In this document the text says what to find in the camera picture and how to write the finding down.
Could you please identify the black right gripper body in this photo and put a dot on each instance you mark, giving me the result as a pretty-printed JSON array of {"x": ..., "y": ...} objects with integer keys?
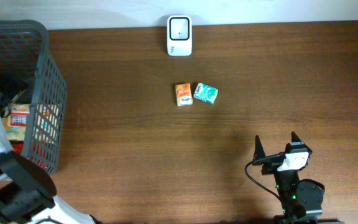
[{"x": 272, "y": 167}]

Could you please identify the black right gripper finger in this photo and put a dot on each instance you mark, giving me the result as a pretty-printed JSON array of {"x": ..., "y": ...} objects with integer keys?
[
  {"x": 294, "y": 137},
  {"x": 259, "y": 152}
]

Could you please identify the teal tissue pack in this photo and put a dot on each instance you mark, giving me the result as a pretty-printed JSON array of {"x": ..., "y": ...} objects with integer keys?
[{"x": 205, "y": 93}]

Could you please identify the red snack bag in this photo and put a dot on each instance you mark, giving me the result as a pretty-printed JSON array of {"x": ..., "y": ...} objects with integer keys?
[{"x": 37, "y": 153}]

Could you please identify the yellow snack bag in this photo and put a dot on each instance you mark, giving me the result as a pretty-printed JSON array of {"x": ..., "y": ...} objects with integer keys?
[{"x": 15, "y": 123}]

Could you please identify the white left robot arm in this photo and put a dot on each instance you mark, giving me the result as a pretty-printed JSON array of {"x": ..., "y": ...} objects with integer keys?
[{"x": 163, "y": 168}]

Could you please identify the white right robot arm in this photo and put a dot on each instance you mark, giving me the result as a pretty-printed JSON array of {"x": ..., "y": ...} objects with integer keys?
[{"x": 301, "y": 199}]

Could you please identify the white barcode scanner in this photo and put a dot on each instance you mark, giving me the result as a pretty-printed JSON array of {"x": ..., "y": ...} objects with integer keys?
[{"x": 179, "y": 36}]

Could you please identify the grey plastic basket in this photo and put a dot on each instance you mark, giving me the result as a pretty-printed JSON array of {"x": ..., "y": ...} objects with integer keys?
[{"x": 29, "y": 75}]

